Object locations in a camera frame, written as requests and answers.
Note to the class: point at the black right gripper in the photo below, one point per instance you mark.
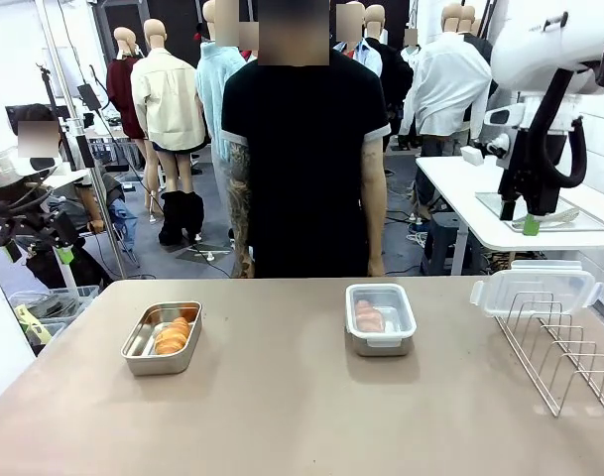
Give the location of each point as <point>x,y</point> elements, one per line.
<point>529,168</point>

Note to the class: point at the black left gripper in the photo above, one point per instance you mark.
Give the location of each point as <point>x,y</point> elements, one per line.
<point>29,225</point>

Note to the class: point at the clear plastic snap lid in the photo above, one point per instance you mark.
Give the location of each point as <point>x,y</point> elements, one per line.
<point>398,307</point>
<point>534,287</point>

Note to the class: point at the golden croissant bread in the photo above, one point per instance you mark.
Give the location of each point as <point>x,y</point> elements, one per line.
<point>171,337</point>
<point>370,317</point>

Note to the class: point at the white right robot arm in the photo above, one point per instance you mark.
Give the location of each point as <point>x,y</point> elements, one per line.
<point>539,44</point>

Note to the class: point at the person's left forearm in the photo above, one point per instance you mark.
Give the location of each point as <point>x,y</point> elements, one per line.
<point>375,198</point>

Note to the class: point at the person's tattooed right forearm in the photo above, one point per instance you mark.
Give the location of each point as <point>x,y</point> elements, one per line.
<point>239,198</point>

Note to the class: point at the person's left hand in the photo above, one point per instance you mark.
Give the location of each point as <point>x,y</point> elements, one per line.
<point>376,266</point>

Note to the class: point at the person's right hand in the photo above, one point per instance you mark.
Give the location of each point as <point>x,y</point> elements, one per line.
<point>243,267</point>

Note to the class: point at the clear plastic storage bin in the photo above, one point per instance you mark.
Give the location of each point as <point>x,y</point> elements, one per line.
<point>53,307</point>

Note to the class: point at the white side table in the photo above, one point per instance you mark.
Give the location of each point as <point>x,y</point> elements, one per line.
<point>460,198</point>

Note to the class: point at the black step stool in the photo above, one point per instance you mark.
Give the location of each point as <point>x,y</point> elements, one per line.
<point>443,243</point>

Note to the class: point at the seated person in grey shirt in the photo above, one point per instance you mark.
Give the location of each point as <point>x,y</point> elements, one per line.
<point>98,198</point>

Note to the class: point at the white desk with seated person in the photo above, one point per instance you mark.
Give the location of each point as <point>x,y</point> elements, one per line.
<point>71,178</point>

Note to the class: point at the black trousers on floor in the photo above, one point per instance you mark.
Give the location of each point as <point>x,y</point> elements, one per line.
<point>182,213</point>

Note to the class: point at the mannequin in white shirt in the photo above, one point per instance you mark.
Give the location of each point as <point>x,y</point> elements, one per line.
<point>450,84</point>

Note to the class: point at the black thin tripod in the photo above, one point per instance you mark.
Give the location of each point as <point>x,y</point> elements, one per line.
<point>51,104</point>

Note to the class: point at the rectangular stainless steel container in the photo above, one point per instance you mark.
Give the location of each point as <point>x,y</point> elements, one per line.
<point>148,362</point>
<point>381,348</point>

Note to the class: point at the mannequin in black jacket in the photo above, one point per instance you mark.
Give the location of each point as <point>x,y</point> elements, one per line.
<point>485,49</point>

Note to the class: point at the mannequin in maroon clothes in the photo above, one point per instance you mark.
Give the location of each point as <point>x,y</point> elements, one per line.
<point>123,94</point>

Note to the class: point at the mannequin in black clothes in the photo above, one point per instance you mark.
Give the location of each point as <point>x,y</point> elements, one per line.
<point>396,84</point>

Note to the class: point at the mannequin in cream jacket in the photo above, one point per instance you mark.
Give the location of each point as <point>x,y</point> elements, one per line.
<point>167,99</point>

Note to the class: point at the mannequin in blue shirt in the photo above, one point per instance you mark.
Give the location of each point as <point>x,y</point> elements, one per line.
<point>368,54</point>

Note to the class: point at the person in black t-shirt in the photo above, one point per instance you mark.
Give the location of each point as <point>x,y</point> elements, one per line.
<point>301,149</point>

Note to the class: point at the mannequin in light blue fleece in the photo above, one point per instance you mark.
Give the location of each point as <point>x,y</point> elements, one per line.
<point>212,99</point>

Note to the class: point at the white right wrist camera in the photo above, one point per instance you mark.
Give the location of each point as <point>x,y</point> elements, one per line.
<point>485,151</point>

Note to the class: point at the aluminium frame post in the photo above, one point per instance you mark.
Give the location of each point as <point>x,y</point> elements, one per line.
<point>63,64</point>

